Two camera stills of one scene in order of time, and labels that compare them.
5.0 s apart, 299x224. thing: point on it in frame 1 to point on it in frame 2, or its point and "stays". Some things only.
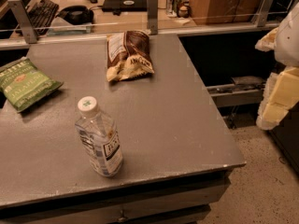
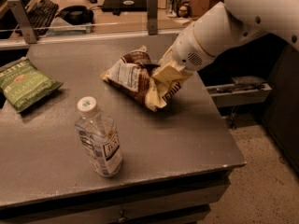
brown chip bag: (128, 55) to (133, 74)
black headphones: (77, 15) stays
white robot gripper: (288, 39) to (186, 50)
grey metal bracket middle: (152, 7) stays
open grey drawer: (244, 91) stays
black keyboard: (40, 15) stays
